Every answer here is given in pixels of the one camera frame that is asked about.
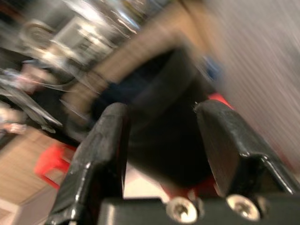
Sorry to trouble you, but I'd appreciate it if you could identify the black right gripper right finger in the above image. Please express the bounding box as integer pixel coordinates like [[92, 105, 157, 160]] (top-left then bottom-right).
[[195, 99, 300, 197]]

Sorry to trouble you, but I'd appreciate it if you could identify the black round plastic bucket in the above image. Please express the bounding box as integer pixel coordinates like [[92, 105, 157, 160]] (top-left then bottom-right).
[[92, 46, 213, 187]]

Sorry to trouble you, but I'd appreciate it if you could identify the red plastic stool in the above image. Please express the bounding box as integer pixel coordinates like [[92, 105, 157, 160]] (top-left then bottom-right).
[[34, 92, 235, 199]]

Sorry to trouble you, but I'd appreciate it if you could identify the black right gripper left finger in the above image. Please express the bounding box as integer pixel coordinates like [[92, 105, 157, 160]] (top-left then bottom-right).
[[45, 102, 129, 225]]

